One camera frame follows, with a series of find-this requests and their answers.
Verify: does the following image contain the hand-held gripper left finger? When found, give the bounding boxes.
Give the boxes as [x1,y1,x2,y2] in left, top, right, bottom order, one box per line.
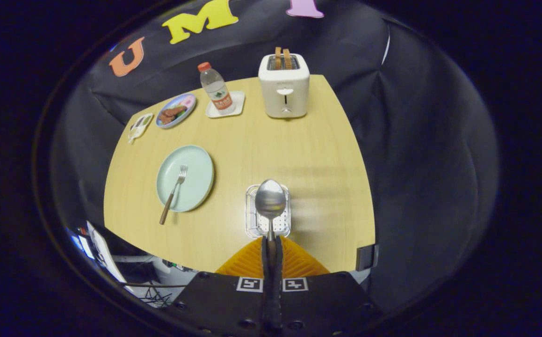
[166,236,274,337]

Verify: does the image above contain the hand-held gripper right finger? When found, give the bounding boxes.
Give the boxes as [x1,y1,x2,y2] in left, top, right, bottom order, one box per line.
[271,236,386,337]

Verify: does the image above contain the metal spoon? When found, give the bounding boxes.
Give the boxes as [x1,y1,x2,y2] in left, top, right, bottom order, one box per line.
[255,179,287,265]

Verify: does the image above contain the fork with wooden handle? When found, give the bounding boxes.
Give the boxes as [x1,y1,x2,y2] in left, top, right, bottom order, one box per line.
[159,165,188,225]

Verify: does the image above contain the black table clamp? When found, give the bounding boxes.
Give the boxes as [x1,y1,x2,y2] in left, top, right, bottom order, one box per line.
[356,244,379,272]

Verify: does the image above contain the pale green plate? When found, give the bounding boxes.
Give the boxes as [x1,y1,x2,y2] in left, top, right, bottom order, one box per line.
[156,145,215,213]

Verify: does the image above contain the white flat panel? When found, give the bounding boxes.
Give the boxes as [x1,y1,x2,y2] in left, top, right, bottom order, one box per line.
[87,221,129,286]

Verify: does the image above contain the white square coaster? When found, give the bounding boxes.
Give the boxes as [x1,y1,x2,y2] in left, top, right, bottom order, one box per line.
[205,90,246,118]

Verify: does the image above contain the brown meat slices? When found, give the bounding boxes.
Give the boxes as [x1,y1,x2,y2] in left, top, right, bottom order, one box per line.
[160,105,188,125]

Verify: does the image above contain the blue patterned plate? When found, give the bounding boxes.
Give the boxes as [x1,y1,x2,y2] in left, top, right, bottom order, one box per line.
[155,93,197,129]

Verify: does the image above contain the white toaster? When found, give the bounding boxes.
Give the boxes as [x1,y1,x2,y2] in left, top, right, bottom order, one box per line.
[258,53,311,119]

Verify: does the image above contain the white divided sauce dish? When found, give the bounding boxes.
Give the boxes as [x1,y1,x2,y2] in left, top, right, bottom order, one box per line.
[128,113,154,144]

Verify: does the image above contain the clear plastic water bottle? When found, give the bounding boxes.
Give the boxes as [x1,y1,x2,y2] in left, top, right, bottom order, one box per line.
[198,62,236,115]

